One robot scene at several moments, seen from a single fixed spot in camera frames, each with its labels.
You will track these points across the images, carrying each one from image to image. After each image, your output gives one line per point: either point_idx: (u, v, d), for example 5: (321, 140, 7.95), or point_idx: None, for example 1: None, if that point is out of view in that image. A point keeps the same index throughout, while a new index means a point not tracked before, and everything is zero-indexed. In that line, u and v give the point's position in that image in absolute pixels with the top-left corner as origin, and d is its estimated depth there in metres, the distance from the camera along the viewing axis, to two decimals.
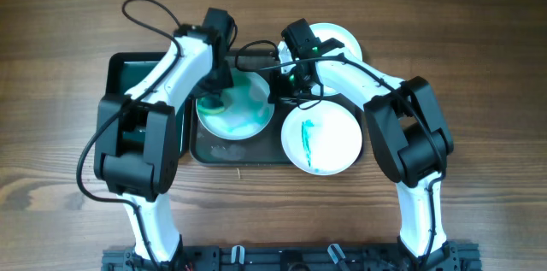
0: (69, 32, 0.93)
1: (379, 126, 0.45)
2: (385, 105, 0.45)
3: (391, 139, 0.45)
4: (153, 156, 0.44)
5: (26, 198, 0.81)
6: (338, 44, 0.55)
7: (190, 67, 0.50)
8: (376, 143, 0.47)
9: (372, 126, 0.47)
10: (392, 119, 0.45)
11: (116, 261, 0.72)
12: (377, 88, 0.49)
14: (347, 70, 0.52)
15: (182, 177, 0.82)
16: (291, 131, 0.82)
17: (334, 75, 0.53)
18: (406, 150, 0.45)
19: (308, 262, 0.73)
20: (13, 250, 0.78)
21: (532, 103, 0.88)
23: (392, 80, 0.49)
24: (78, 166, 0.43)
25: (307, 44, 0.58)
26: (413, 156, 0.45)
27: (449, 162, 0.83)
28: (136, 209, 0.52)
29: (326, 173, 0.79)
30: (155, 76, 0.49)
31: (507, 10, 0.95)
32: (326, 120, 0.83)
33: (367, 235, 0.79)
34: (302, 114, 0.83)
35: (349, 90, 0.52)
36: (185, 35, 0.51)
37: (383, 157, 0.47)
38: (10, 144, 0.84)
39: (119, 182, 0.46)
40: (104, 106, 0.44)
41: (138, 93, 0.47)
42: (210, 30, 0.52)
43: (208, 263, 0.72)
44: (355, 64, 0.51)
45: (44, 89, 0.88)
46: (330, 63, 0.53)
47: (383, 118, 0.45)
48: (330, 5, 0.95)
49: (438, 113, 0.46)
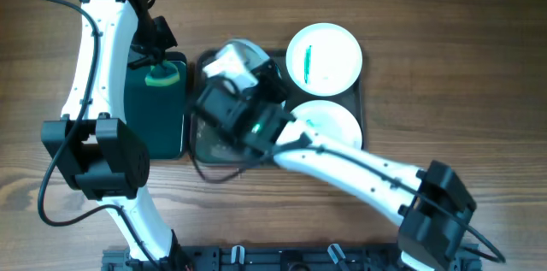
0: (69, 32, 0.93)
1: (425, 245, 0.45)
2: (420, 218, 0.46)
3: (437, 248, 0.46)
4: (116, 165, 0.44)
5: (26, 198, 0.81)
6: (285, 118, 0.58)
7: (109, 41, 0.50)
8: (414, 250, 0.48)
9: (410, 243, 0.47)
10: (431, 226, 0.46)
11: (116, 261, 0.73)
12: (394, 190, 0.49)
14: (332, 161, 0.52)
15: (181, 177, 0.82)
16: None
17: (314, 169, 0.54)
18: (446, 246, 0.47)
19: (308, 262, 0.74)
20: (13, 250, 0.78)
21: (531, 103, 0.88)
23: (404, 173, 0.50)
24: (40, 199, 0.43)
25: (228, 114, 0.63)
26: (452, 243, 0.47)
27: (449, 161, 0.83)
28: (119, 210, 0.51)
29: None
30: (83, 81, 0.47)
31: (507, 10, 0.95)
32: (325, 120, 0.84)
33: (367, 235, 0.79)
34: (302, 114, 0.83)
35: (345, 188, 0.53)
36: None
37: (425, 257, 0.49)
38: (9, 144, 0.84)
39: (94, 188, 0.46)
40: (49, 134, 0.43)
41: (74, 110, 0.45)
42: None
43: (208, 263, 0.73)
44: (339, 156, 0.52)
45: (44, 89, 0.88)
46: (302, 154, 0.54)
47: (425, 234, 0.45)
48: (330, 5, 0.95)
49: (462, 191, 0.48)
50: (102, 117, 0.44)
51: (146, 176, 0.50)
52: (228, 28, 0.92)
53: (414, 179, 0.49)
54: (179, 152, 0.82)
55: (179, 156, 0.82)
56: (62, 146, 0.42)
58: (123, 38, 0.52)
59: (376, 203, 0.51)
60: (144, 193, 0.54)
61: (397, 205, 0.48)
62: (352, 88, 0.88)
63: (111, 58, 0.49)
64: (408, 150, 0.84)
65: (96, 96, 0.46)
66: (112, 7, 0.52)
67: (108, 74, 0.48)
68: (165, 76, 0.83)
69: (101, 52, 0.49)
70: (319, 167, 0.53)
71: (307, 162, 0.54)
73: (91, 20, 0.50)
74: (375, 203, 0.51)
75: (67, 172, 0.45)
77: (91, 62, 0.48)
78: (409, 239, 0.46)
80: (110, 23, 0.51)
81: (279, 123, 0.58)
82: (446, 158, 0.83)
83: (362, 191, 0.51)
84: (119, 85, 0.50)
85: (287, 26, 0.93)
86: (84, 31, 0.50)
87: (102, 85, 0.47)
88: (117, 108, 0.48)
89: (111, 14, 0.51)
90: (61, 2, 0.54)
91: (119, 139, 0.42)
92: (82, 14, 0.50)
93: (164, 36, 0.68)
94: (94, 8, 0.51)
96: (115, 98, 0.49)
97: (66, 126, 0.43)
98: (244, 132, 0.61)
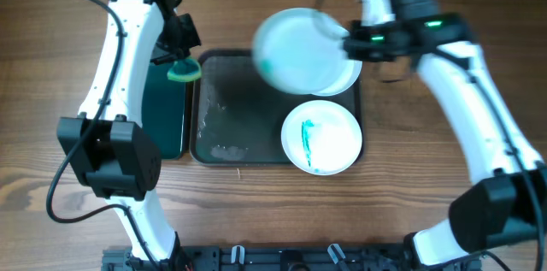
0: (69, 32, 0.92)
1: (488, 209, 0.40)
2: (510, 194, 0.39)
3: (491, 226, 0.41)
4: (129, 167, 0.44)
5: (26, 199, 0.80)
6: (465, 35, 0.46)
7: (134, 43, 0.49)
8: (468, 206, 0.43)
9: (475, 197, 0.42)
10: (506, 209, 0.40)
11: (116, 261, 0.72)
12: (506, 154, 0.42)
14: (472, 93, 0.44)
15: (181, 177, 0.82)
16: (291, 132, 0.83)
17: (447, 86, 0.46)
18: (497, 233, 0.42)
19: (308, 262, 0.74)
20: (13, 250, 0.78)
21: (530, 103, 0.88)
23: (526, 155, 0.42)
24: (49, 197, 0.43)
25: (415, 4, 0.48)
26: (503, 237, 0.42)
27: (449, 161, 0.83)
28: (126, 211, 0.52)
29: (326, 173, 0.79)
30: (103, 80, 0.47)
31: (506, 10, 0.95)
32: (325, 120, 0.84)
33: (367, 235, 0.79)
34: (301, 114, 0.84)
35: (463, 121, 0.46)
36: None
37: (465, 223, 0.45)
38: (9, 144, 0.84)
39: (104, 187, 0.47)
40: (65, 132, 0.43)
41: (91, 109, 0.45)
42: None
43: (208, 263, 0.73)
44: (484, 95, 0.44)
45: (44, 88, 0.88)
46: (451, 70, 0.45)
47: (497, 207, 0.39)
48: (330, 5, 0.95)
49: None
50: (119, 120, 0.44)
51: (156, 179, 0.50)
52: (229, 28, 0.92)
53: (530, 161, 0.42)
54: (179, 152, 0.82)
55: (179, 156, 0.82)
56: (77, 144, 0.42)
58: (146, 41, 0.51)
59: (477, 153, 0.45)
60: (153, 195, 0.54)
61: (497, 165, 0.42)
62: (353, 88, 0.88)
63: (134, 60, 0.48)
64: (408, 150, 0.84)
65: (114, 97, 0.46)
66: (140, 8, 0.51)
67: (128, 75, 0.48)
68: (187, 72, 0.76)
69: (124, 53, 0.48)
70: (453, 88, 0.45)
71: (443, 77, 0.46)
73: (117, 20, 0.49)
74: (479, 153, 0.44)
75: (79, 169, 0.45)
77: (113, 63, 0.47)
78: (482, 196, 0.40)
80: (136, 25, 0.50)
81: (459, 36, 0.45)
82: (446, 158, 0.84)
83: (479, 132, 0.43)
84: (138, 87, 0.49)
85: None
86: (109, 29, 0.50)
87: (122, 86, 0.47)
88: (134, 110, 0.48)
89: (138, 16, 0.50)
90: None
91: (133, 142, 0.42)
92: (108, 13, 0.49)
93: (189, 33, 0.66)
94: (121, 8, 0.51)
96: (133, 101, 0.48)
97: (82, 125, 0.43)
98: (414, 22, 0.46)
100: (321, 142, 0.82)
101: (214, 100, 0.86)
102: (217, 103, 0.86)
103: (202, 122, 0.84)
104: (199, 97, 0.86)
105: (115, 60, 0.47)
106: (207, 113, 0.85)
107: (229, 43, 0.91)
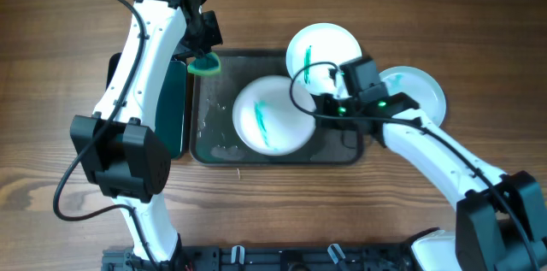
0: (69, 33, 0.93)
1: (479, 232, 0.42)
2: (485, 207, 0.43)
3: (490, 246, 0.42)
4: (138, 172, 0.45)
5: (26, 199, 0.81)
6: (408, 103, 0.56)
7: (155, 48, 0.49)
8: (464, 239, 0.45)
9: (464, 227, 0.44)
10: (493, 227, 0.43)
11: (116, 261, 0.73)
12: (471, 179, 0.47)
14: (426, 144, 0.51)
15: (181, 177, 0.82)
16: (244, 110, 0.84)
17: (416, 146, 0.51)
18: (501, 259, 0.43)
19: (308, 262, 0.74)
20: (13, 250, 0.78)
21: (531, 103, 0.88)
23: (489, 171, 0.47)
24: (56, 193, 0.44)
25: (371, 89, 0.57)
26: (507, 264, 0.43)
27: None
28: (131, 211, 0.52)
29: (285, 150, 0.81)
30: (121, 81, 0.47)
31: (507, 11, 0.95)
32: (276, 98, 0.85)
33: (367, 235, 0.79)
34: (253, 95, 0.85)
35: (428, 164, 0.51)
36: None
37: (471, 262, 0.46)
38: (10, 144, 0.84)
39: (112, 186, 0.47)
40: (79, 130, 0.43)
41: (106, 108, 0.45)
42: None
43: (208, 264, 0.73)
44: (438, 140, 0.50)
45: (44, 89, 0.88)
46: (406, 132, 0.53)
47: (484, 228, 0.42)
48: (330, 5, 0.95)
49: (538, 223, 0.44)
50: (132, 122, 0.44)
51: (164, 181, 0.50)
52: (228, 28, 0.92)
53: (495, 177, 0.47)
54: (179, 152, 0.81)
55: (179, 156, 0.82)
56: (90, 145, 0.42)
58: (167, 45, 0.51)
59: (449, 187, 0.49)
60: (159, 197, 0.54)
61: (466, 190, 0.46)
62: None
63: (154, 64, 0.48)
64: None
65: (130, 99, 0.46)
66: (164, 11, 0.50)
67: (146, 79, 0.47)
68: (207, 67, 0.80)
69: (144, 56, 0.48)
70: (413, 143, 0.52)
71: (410, 140, 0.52)
73: (140, 22, 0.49)
74: (443, 179, 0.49)
75: (88, 167, 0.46)
77: (132, 66, 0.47)
78: (468, 223, 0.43)
80: (159, 27, 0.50)
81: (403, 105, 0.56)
82: None
83: (441, 168, 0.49)
84: (155, 91, 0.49)
85: (287, 26, 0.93)
86: (132, 31, 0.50)
87: (139, 89, 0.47)
88: (150, 113, 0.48)
89: (160, 20, 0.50)
90: None
91: (145, 147, 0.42)
92: (132, 14, 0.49)
93: (211, 31, 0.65)
94: (145, 9, 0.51)
96: (149, 105, 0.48)
97: (96, 124, 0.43)
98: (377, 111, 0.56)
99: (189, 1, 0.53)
100: (276, 120, 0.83)
101: (214, 99, 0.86)
102: (217, 103, 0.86)
103: (202, 122, 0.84)
104: (199, 98, 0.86)
105: (135, 62, 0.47)
106: (207, 113, 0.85)
107: (228, 43, 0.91)
